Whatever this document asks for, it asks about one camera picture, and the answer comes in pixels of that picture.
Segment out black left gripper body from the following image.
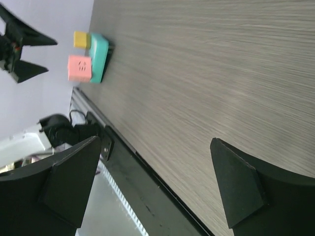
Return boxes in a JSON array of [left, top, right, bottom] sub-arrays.
[[0, 35, 19, 73]]

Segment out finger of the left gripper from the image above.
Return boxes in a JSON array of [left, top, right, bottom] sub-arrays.
[[10, 60, 49, 84], [0, 3, 58, 47]]

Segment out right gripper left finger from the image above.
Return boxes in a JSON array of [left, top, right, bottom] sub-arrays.
[[0, 136, 101, 236]]

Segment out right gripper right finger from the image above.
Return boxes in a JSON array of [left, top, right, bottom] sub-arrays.
[[210, 138, 315, 236]]

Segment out pink cube plug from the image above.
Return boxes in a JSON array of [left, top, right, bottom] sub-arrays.
[[67, 55, 92, 83]]

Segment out yellow cube plug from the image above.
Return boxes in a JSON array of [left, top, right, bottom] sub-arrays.
[[73, 31, 91, 49]]

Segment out teal triangular socket adapter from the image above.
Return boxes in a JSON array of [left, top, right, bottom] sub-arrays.
[[89, 33, 114, 84]]

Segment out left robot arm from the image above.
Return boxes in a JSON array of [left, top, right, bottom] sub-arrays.
[[0, 5, 103, 168]]

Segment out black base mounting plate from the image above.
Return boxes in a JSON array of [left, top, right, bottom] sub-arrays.
[[100, 126, 213, 236]]

